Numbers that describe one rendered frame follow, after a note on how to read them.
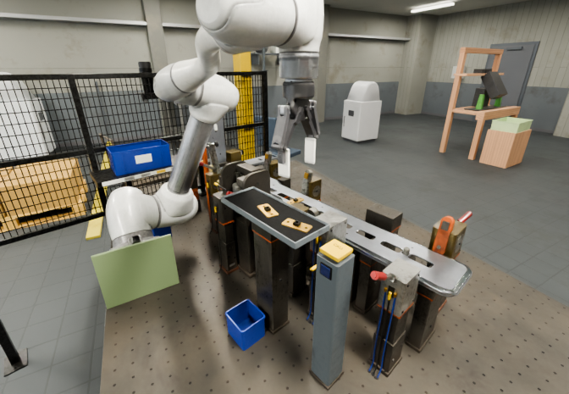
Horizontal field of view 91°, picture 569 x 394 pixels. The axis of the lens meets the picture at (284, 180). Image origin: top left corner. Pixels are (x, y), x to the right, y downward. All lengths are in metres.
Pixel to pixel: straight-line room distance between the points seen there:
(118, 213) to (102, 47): 6.29
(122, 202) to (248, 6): 1.02
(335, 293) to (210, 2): 0.66
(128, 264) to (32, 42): 6.59
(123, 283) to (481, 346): 1.32
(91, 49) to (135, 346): 6.72
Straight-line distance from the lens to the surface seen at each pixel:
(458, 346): 1.25
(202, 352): 1.13
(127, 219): 1.32
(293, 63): 0.65
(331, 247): 0.73
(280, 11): 0.56
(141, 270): 1.31
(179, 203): 1.36
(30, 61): 7.59
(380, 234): 1.12
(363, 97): 6.36
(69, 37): 7.49
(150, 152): 1.78
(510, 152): 5.90
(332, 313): 0.81
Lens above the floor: 1.58
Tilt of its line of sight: 22 degrees down
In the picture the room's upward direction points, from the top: straight up
